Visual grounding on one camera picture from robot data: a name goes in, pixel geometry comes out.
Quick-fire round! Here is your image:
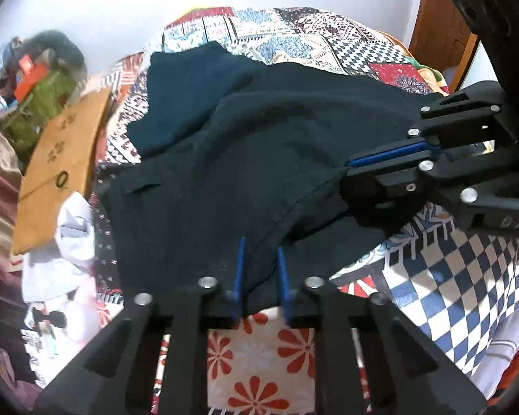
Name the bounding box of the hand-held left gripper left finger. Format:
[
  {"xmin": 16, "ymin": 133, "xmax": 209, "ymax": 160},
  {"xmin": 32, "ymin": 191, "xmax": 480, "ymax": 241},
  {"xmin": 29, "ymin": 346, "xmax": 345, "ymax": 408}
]
[{"xmin": 34, "ymin": 237, "xmax": 248, "ymax": 415}]

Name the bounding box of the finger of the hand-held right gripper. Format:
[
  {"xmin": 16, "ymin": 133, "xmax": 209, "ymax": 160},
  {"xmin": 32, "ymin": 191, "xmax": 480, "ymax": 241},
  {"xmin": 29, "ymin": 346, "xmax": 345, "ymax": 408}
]
[
  {"xmin": 339, "ymin": 144, "xmax": 519, "ymax": 251},
  {"xmin": 347, "ymin": 81, "xmax": 509, "ymax": 168}
]

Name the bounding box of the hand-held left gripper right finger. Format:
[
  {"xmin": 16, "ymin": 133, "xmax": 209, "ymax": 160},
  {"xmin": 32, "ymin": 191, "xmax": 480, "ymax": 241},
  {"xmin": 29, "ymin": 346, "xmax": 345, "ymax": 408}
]
[{"xmin": 277, "ymin": 246, "xmax": 489, "ymax": 415}]

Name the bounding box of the dark navy shirt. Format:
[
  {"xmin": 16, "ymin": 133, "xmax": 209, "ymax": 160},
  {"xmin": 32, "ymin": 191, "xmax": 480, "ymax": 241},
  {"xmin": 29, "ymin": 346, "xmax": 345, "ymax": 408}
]
[{"xmin": 99, "ymin": 41, "xmax": 453, "ymax": 317}]

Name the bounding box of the wooden door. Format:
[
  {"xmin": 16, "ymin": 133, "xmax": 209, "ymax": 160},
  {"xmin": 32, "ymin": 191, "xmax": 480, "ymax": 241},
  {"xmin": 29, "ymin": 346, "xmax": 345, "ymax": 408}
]
[{"xmin": 409, "ymin": 0, "xmax": 481, "ymax": 92}]

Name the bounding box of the patchwork printed blanket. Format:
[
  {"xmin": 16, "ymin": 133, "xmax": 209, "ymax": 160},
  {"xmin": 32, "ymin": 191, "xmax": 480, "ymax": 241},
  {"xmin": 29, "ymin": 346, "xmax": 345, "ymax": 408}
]
[{"xmin": 17, "ymin": 6, "xmax": 519, "ymax": 415}]

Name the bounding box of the pink cloth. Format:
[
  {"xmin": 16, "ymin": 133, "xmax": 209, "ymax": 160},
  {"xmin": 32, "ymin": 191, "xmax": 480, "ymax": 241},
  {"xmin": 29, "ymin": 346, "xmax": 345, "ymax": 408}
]
[{"xmin": 63, "ymin": 277, "xmax": 107, "ymax": 349}]

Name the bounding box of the white cloth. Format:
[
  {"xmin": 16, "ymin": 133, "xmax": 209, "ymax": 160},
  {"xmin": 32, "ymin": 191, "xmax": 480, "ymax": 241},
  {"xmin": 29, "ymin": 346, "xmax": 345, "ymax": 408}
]
[{"xmin": 21, "ymin": 190, "xmax": 100, "ymax": 303}]

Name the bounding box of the brown cardboard box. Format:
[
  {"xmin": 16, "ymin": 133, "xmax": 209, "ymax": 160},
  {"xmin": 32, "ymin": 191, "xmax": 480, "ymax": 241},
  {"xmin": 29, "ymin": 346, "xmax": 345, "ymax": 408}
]
[{"xmin": 11, "ymin": 87, "xmax": 113, "ymax": 257}]

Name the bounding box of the red box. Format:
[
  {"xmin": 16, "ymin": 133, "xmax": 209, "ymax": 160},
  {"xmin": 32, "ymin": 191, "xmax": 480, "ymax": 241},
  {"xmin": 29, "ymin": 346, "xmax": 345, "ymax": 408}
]
[{"xmin": 15, "ymin": 54, "xmax": 48, "ymax": 101}]

